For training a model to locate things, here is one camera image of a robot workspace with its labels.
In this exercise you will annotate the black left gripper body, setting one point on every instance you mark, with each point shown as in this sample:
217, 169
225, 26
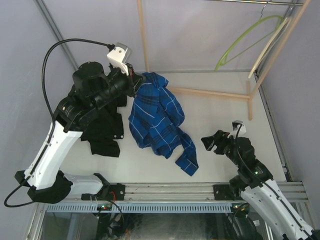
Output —
122, 82

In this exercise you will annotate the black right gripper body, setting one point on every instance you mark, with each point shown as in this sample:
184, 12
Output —
225, 145

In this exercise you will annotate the blue plaid shirt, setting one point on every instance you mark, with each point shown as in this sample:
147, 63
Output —
155, 119

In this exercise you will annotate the black shirt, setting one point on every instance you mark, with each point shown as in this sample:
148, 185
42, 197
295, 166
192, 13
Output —
103, 133

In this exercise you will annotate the wooden clothes rack frame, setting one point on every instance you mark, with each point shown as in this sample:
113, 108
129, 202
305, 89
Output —
271, 59

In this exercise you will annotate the beige wooden hanger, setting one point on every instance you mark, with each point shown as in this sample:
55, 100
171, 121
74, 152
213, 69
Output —
270, 44

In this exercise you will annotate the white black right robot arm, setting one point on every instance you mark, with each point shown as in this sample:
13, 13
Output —
255, 184

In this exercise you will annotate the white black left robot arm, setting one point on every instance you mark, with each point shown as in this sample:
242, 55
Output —
83, 108

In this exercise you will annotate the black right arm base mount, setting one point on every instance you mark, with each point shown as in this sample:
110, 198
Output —
222, 192

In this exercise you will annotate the grey slotted cable duct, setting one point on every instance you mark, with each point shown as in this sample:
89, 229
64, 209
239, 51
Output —
140, 208

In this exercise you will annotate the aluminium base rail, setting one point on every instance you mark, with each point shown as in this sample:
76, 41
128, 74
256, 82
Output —
189, 192

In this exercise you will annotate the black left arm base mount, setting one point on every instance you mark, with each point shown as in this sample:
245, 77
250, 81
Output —
116, 192

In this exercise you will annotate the metal clothes rail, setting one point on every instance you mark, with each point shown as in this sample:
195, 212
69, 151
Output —
262, 2

